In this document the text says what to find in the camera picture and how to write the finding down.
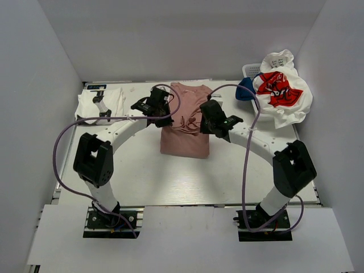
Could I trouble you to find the pink t shirt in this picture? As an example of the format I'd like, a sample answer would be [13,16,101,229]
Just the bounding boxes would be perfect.
[160,82,212,159]

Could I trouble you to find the blue t shirt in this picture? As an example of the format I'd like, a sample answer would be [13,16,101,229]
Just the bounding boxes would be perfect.
[235,77,255,101]

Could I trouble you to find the white red print t shirt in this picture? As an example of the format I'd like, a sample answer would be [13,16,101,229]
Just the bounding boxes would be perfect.
[253,67,313,129]

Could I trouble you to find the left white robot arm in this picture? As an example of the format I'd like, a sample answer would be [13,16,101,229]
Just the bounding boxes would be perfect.
[73,84,180,227]

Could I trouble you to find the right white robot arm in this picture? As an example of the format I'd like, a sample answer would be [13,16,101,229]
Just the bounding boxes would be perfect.
[200,100,317,227]

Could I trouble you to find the folded white t shirt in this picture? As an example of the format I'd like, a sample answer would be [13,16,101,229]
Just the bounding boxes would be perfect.
[75,85,125,125]

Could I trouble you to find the white plastic basket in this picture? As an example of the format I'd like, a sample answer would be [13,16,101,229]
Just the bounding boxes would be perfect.
[242,63,260,80]

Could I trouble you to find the white text t shirt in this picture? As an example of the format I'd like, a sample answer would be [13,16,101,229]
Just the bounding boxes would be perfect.
[260,49,298,76]

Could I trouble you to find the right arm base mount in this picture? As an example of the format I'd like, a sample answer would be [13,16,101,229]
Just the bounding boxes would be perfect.
[233,210,292,242]

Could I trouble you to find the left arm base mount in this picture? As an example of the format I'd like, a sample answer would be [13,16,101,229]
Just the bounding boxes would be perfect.
[83,207,143,239]

